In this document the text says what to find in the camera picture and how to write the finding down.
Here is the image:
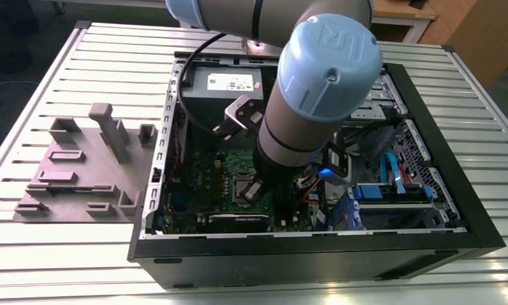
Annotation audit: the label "metal socket cover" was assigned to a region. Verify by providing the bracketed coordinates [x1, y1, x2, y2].
[230, 171, 258, 207]

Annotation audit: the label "black RAM stick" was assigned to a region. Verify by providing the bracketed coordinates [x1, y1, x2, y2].
[281, 180, 300, 222]

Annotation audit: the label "black RAM slot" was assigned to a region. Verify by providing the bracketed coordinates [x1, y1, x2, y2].
[272, 184, 289, 225]

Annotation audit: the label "black graphics card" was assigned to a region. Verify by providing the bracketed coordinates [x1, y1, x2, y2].
[195, 212, 272, 234]

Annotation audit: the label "green Dell motherboard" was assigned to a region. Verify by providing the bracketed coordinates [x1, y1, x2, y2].
[159, 149, 316, 234]

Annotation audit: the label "black open PC case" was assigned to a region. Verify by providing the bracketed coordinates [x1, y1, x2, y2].
[126, 50, 506, 289]

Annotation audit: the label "grey power supply unit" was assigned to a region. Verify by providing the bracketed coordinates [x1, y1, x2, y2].
[179, 65, 276, 150]

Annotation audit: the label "metal disk bay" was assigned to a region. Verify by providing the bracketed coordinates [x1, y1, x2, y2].
[340, 181, 466, 231]

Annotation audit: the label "hard disk in blue carrier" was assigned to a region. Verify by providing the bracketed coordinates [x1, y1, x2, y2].
[346, 182, 434, 204]

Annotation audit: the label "metal optical drive cage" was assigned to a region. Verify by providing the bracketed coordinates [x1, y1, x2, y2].
[342, 68, 409, 128]

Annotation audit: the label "grey parts rack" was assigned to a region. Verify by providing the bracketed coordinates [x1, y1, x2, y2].
[13, 102, 161, 224]

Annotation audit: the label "RAM stick gold contacts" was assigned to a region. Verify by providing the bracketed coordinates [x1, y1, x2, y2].
[45, 186, 113, 194]

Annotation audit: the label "wooden cabinet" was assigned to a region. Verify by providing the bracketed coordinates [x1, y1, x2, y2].
[418, 0, 508, 88]

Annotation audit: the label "orange wire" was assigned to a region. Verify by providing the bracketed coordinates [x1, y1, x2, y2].
[300, 177, 325, 206]

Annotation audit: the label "white rounded wrist camera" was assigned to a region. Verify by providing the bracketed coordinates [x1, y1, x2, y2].
[318, 147, 352, 187]

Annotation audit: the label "grey boxy wrist camera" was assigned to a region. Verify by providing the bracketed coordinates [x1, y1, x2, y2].
[210, 94, 264, 140]

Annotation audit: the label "thin red wire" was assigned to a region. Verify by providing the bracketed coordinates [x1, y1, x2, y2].
[167, 120, 182, 179]

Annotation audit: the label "black sleeved cable bundle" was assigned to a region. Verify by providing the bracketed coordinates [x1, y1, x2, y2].
[333, 119, 405, 150]

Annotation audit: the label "blue SATA wire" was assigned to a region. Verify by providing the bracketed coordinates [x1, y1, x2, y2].
[378, 151, 406, 194]

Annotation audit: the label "thick black camera cable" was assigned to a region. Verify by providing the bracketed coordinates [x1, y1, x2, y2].
[177, 31, 231, 134]

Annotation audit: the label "wooden desk white frame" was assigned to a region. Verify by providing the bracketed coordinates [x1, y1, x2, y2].
[174, 0, 440, 44]

